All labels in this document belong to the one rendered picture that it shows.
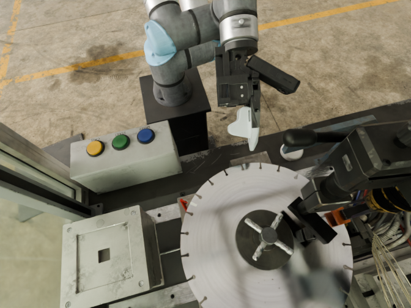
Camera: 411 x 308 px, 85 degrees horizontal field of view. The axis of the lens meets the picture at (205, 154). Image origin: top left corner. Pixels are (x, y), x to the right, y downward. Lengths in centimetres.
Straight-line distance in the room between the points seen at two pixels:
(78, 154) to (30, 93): 186
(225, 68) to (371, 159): 32
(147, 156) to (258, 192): 30
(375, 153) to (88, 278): 55
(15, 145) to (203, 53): 56
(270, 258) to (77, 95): 205
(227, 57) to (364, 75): 197
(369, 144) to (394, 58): 244
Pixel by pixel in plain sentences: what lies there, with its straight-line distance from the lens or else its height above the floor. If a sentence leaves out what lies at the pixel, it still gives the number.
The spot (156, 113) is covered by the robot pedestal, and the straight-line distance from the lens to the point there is 88.
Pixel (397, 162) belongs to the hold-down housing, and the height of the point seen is 125.
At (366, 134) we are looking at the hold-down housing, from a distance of 24.
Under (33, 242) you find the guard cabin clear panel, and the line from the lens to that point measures 62.
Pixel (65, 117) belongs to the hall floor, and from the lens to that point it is 215.
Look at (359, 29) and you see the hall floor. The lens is 285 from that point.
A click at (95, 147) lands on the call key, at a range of 67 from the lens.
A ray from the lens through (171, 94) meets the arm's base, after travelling 85.
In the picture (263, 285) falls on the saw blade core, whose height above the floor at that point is 95.
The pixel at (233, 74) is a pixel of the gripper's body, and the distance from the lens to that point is 47.
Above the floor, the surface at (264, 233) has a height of 100.
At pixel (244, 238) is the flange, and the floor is 96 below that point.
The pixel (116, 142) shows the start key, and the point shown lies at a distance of 65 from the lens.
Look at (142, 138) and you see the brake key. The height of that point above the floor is 91.
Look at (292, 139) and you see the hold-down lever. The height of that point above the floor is 122.
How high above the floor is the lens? 142
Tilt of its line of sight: 63 degrees down
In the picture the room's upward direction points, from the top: 6 degrees counter-clockwise
